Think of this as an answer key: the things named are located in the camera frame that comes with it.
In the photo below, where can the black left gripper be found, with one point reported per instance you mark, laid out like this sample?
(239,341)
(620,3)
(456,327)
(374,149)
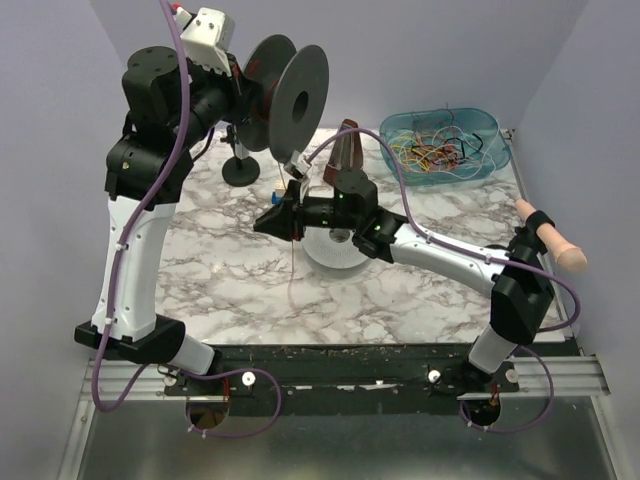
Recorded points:
(239,93)

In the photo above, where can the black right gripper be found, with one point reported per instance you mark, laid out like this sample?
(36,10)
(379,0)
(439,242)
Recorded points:
(292,218)

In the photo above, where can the black cable spool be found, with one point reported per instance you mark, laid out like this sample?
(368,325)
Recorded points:
(291,96)

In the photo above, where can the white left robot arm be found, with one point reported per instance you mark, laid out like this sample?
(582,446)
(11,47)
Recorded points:
(171,107)

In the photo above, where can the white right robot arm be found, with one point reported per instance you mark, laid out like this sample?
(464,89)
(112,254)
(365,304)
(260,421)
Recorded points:
(519,292)

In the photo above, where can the blue and white toy bricks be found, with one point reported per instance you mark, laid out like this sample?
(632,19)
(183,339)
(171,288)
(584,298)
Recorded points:
(276,197)

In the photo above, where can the silver glitter microphone on stand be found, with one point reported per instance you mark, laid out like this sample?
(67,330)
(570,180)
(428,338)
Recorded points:
(241,169)

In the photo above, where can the brown wooden metronome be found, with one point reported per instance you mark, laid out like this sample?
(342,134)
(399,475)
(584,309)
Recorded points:
(347,152)

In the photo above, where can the teal plastic bin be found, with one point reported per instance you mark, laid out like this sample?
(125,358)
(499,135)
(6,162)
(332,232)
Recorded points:
(443,146)

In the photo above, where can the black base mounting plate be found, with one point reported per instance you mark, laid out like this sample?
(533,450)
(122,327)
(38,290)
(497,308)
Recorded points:
(331,380)

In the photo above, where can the pink microphone on stand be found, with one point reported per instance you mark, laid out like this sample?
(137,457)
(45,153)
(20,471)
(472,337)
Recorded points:
(539,226)

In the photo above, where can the white perforated cable spool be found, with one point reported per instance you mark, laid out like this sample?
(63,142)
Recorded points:
(332,248)

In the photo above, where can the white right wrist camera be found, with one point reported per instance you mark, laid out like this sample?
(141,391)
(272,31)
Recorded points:
(297,166)

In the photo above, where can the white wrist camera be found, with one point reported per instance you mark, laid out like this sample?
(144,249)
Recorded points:
(297,166)
(206,37)

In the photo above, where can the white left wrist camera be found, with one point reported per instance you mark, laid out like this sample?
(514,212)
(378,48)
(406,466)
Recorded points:
(206,37)

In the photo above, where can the aluminium rail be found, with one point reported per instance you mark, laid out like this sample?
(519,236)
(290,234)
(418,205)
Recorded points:
(525,377)

